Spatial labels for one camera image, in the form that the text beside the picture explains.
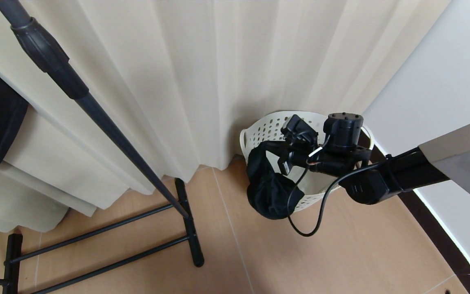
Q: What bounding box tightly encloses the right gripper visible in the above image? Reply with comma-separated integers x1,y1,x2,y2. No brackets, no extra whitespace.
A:
277,149,322,177

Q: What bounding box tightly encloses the black garment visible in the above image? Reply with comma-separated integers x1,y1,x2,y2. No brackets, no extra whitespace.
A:
246,140,306,221

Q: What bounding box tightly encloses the white laundry basket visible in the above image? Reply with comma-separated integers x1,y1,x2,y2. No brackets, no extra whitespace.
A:
239,110,375,213

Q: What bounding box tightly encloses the black clothes rack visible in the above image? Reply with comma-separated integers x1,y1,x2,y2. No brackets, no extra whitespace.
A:
0,0,205,294

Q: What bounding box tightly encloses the white curtain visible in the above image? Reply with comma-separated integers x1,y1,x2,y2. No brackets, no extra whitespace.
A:
0,0,452,196
0,107,98,242

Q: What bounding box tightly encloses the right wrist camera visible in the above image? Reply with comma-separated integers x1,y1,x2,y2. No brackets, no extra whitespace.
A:
280,114,319,151

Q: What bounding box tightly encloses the black cable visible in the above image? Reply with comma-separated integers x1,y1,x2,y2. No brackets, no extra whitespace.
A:
287,161,388,238

